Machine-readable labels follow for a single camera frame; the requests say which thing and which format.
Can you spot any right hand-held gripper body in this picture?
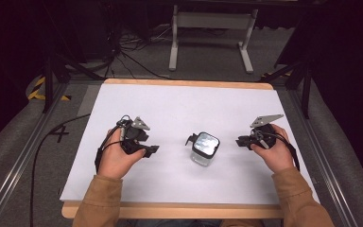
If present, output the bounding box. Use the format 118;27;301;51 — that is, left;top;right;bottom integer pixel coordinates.
248;113;285;150

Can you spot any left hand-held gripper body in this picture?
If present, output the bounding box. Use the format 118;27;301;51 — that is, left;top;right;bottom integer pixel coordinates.
116;114;151;156

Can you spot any person's right hand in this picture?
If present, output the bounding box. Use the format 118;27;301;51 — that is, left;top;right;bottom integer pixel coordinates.
250;123;296;175

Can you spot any person's left hand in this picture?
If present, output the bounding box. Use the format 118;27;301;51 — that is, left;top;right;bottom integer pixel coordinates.
97;127;147;181

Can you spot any clear square jar black lid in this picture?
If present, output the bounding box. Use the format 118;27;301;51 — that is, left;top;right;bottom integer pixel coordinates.
184;131;221;167

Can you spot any white sheet table cover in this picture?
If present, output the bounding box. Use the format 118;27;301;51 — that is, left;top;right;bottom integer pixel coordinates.
59;82;320;205

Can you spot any black tripod stand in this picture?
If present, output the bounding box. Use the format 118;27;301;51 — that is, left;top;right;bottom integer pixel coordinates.
257;59;314;120
41;0;106;114

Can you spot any yellow black hazard tape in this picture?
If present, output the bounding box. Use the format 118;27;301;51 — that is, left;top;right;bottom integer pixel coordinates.
27;76;73;102

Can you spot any right hand-held gripper black cable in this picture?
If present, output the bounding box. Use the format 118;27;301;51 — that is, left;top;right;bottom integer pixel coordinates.
254;130;301;172

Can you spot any hand-held gripper black cable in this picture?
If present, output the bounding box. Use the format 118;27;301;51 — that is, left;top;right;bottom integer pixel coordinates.
94;114;132;174
254;130;301;172

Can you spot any left hand-held gripper black cable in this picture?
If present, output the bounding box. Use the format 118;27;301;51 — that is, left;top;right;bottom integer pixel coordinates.
94;114;132;174

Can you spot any aluminium floor rail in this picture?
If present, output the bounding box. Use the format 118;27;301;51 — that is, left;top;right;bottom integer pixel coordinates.
286;88;358;227
0;80;70;227

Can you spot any bundle of black floor cables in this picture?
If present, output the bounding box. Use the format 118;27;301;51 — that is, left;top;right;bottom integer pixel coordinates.
105;23;179;81

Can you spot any black cable on floor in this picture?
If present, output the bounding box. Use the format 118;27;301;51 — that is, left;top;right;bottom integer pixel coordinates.
28;113;92;227

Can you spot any white metal table frame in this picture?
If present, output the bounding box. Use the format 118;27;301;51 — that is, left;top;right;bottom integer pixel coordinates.
168;4;260;75

